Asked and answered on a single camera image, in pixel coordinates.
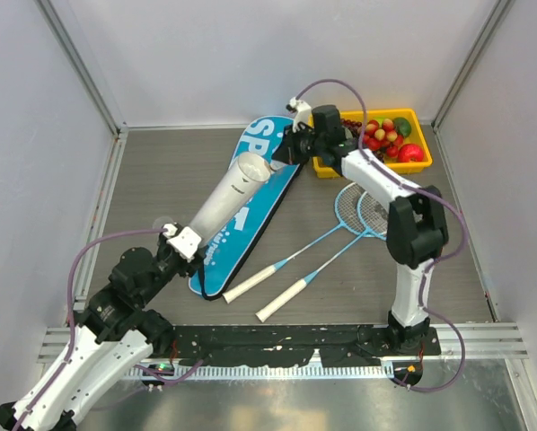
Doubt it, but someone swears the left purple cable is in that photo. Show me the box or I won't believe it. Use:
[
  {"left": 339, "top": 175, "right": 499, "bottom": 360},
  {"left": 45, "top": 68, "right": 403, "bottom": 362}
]
[{"left": 10, "top": 226, "right": 171, "bottom": 431}]

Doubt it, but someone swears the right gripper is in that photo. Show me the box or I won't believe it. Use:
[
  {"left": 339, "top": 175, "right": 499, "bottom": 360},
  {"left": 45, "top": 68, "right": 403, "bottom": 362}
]
[{"left": 271, "top": 122, "right": 325, "bottom": 166}]

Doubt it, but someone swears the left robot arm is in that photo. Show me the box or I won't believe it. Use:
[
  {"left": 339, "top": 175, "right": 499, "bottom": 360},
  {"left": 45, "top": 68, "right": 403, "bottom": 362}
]
[{"left": 0, "top": 224, "right": 205, "bottom": 430}]

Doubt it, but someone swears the blue badminton racket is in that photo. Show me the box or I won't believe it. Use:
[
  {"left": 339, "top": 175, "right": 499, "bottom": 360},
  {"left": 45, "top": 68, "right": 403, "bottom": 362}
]
[
  {"left": 256, "top": 182, "right": 388, "bottom": 323},
  {"left": 223, "top": 182, "right": 365, "bottom": 303}
]

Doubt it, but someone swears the dark grape bunch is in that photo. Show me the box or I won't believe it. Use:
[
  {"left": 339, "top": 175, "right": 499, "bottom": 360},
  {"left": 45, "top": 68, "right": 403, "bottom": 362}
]
[{"left": 341, "top": 119, "right": 384, "bottom": 162}]

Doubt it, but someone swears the purple cable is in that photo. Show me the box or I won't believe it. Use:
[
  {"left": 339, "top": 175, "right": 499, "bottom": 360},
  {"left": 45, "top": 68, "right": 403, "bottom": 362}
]
[
  {"left": 10, "top": 226, "right": 171, "bottom": 431},
  {"left": 295, "top": 79, "right": 470, "bottom": 394}
]

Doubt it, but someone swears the green lime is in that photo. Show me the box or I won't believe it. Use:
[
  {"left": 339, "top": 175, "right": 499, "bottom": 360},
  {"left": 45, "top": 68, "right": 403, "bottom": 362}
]
[{"left": 393, "top": 117, "right": 412, "bottom": 138}]

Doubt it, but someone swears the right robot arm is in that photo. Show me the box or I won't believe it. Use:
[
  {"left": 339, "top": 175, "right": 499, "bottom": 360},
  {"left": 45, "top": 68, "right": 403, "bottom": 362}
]
[{"left": 271, "top": 99, "right": 449, "bottom": 354}]

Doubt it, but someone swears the red apple in tray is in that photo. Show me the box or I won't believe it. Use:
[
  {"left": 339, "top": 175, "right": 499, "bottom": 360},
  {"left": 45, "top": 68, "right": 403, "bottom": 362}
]
[{"left": 397, "top": 144, "right": 425, "bottom": 163}]

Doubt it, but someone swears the yellow plastic tray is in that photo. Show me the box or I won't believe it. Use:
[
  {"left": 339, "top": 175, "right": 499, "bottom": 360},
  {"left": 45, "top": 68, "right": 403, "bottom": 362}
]
[{"left": 312, "top": 108, "right": 433, "bottom": 179}]

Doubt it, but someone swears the red cherry cluster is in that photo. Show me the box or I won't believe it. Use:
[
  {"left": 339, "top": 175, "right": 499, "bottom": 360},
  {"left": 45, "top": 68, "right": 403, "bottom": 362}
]
[{"left": 377, "top": 119, "right": 404, "bottom": 160}]

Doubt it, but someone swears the clear tube lid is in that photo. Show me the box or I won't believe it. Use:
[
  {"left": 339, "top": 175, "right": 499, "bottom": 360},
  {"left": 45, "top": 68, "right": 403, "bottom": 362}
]
[{"left": 153, "top": 215, "right": 174, "bottom": 228}]

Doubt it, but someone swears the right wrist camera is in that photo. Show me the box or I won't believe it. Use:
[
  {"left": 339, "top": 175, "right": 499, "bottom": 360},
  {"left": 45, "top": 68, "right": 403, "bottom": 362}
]
[{"left": 286, "top": 97, "right": 312, "bottom": 133}]

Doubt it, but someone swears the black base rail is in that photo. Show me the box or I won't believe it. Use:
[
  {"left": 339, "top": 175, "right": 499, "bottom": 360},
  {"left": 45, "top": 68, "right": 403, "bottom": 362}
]
[{"left": 149, "top": 324, "right": 442, "bottom": 372}]

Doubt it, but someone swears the blue racket bag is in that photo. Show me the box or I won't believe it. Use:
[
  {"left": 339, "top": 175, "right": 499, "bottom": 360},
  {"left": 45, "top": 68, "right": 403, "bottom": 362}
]
[{"left": 189, "top": 116, "right": 302, "bottom": 299}]

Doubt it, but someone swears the white shuttlecock tube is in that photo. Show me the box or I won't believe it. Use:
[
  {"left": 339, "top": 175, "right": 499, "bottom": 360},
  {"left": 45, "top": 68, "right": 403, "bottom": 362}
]
[{"left": 189, "top": 152, "right": 271, "bottom": 247}]

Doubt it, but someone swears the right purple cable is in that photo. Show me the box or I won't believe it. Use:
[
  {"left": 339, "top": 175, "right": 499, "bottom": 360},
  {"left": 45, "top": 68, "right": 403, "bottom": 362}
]
[{"left": 295, "top": 79, "right": 470, "bottom": 394}]

